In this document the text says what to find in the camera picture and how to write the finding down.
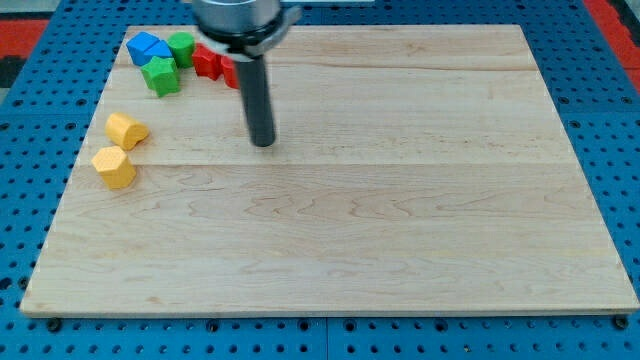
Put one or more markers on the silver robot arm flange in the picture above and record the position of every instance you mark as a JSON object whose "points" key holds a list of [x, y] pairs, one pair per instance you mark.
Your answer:
{"points": [[243, 29]]}

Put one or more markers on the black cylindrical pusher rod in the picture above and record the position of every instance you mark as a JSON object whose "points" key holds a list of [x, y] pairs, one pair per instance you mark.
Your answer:
{"points": [[253, 84]]}

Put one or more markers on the light wooden board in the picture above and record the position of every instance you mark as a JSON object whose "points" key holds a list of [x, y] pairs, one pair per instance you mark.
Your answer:
{"points": [[418, 171]]}

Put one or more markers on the red block behind rod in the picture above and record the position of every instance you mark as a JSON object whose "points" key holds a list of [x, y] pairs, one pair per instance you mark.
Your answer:
{"points": [[229, 72]]}

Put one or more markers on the red star block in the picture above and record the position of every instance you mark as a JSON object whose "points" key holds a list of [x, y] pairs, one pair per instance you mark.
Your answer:
{"points": [[206, 62]]}

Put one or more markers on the green star block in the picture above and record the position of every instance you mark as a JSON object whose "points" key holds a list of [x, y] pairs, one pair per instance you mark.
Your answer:
{"points": [[162, 76]]}

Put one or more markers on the green cylinder block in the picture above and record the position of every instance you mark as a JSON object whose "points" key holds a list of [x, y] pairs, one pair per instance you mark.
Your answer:
{"points": [[182, 47]]}

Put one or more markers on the yellow heart block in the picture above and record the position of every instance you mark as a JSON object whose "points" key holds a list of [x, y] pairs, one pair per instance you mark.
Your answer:
{"points": [[124, 130]]}

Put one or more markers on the blue triangular block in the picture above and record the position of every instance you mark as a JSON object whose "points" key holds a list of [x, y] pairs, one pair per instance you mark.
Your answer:
{"points": [[160, 49]]}

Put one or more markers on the yellow hexagon block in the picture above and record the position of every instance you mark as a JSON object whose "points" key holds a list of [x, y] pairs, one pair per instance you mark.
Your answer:
{"points": [[114, 167]]}

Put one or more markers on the blue cube block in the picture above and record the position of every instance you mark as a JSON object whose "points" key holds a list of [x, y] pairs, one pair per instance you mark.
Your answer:
{"points": [[138, 45]]}

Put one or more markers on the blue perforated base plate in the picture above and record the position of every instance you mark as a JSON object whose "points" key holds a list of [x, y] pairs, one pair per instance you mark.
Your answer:
{"points": [[49, 106]]}

